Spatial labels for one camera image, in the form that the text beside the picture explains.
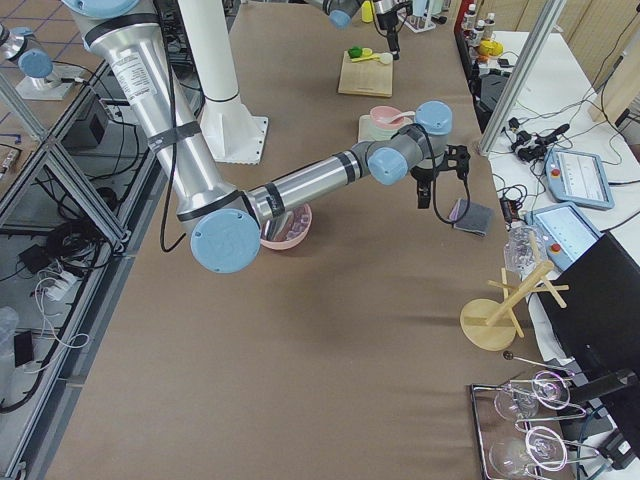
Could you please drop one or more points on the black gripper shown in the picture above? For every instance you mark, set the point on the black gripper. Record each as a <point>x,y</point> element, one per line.
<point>386,21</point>
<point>423,176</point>

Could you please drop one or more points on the white ceramic spoon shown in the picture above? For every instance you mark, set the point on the white ceramic spoon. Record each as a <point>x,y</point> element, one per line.
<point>397,117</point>

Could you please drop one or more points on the small pink bowl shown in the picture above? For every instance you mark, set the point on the small pink bowl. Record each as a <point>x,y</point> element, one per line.
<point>384,111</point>

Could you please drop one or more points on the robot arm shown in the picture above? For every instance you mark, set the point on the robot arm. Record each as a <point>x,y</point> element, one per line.
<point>224,223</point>
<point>341,12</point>

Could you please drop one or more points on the large pink ice bowl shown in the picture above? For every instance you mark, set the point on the large pink ice bowl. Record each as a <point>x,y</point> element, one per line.
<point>300,229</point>

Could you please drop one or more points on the white steamed bun toy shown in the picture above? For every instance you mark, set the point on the white steamed bun toy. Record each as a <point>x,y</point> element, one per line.
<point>385,58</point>

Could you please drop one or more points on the yellow plastic knife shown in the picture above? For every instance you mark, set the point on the yellow plastic knife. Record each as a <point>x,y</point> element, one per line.
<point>374,57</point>

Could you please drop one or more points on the green lime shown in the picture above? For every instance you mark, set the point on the green lime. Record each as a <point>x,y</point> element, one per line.
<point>355,52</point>

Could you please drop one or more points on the purple cloth under grey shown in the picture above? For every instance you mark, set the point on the purple cloth under grey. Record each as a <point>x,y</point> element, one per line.
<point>453,215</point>

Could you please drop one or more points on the yellow cup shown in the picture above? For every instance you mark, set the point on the yellow cup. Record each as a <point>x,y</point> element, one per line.
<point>367,12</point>

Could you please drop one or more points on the wooden cutting board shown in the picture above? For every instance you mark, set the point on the wooden cutting board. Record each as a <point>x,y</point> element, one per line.
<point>368,78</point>

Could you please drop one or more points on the grey folded cloth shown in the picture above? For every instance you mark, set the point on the grey folded cloth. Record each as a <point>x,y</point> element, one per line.
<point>473,218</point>

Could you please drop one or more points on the white rabbit tray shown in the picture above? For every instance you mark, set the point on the white rabbit tray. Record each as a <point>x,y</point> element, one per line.
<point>364,124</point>

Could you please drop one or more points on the clear plastic container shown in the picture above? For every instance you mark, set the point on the clear plastic container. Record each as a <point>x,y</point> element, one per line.
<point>524,249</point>

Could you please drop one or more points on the wooden mug tree stand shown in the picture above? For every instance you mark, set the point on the wooden mug tree stand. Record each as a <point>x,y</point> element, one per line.
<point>492,325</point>

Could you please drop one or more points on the blue teach pendant near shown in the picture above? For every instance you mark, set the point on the blue teach pendant near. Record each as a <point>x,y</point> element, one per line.
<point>567,232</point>

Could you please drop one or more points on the blue teach pendant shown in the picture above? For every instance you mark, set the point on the blue teach pendant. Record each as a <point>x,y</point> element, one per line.
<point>578,177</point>
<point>567,232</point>

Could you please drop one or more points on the blue teach pendant far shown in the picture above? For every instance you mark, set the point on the blue teach pendant far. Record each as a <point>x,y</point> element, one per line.
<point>578,177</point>

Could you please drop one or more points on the metal ice scoop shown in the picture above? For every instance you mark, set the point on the metal ice scoop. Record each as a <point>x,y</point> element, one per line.
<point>276,229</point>

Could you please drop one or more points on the black monitor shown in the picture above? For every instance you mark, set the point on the black monitor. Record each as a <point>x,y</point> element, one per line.
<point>599,326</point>

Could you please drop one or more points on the upper wine glass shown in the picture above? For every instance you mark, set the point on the upper wine glass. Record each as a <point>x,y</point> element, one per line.
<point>523,398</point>

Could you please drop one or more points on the wine glass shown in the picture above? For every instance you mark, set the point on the wine glass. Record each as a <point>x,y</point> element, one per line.
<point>523,398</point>
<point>540,451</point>

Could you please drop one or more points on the lower wine glass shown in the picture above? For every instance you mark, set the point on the lower wine glass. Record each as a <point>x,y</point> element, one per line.
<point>540,451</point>

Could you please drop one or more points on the aluminium frame post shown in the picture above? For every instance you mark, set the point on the aluminium frame post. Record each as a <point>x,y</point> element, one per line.
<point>528,56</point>

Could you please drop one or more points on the wire glass holder rack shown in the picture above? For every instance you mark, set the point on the wire glass holder rack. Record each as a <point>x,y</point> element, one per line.
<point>517,426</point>

